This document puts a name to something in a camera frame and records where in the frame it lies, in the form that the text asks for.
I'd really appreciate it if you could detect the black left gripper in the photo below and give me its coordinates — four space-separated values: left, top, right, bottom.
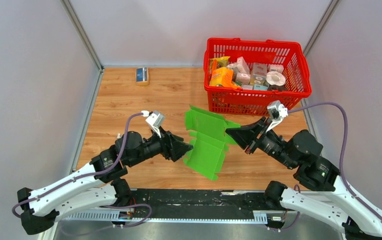
128 125 194 167

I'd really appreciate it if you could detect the green paper box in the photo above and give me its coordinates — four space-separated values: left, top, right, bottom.
183 105 241 181

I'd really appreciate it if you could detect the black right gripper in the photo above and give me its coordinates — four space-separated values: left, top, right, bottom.
224 116 296 170

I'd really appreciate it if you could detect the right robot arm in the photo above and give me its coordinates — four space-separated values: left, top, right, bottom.
226 117 382 240

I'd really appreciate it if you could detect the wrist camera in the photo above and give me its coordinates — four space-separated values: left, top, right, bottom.
266 100 288 132
145 110 165 138

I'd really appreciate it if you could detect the yellow snack bag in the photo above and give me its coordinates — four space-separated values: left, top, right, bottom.
208 56 230 74

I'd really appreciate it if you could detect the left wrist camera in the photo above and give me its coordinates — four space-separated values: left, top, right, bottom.
145 110 165 138

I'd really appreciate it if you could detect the white perforated cable tray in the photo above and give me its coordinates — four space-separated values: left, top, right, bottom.
64 209 268 225

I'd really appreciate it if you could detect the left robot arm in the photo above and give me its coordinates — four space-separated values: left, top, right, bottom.
17 130 193 235

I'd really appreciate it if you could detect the blue yellow sponge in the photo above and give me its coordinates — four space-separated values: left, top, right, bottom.
135 67 149 86

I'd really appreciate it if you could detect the pink white tissue pack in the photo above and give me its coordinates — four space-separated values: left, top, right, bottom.
236 56 250 75

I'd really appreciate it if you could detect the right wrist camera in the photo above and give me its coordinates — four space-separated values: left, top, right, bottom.
266 100 288 132

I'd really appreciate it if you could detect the red white carton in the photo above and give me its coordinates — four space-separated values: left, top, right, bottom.
251 62 268 78

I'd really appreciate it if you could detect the orange snack box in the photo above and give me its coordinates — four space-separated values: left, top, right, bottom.
209 67 234 88

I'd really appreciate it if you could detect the red shopping basket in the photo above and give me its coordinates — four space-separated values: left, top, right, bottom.
204 37 312 116

